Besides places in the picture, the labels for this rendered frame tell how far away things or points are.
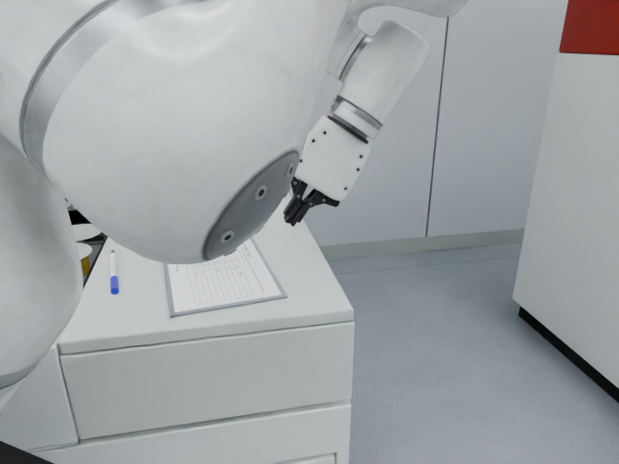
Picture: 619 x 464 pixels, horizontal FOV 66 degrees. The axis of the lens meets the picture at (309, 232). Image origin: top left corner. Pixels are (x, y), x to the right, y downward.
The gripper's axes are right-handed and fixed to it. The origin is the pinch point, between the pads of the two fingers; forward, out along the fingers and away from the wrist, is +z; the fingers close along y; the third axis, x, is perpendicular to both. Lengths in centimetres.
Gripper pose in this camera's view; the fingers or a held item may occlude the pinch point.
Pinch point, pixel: (295, 212)
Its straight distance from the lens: 76.5
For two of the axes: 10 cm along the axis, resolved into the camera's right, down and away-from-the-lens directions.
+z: -5.4, 8.2, 1.9
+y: 8.3, 4.7, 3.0
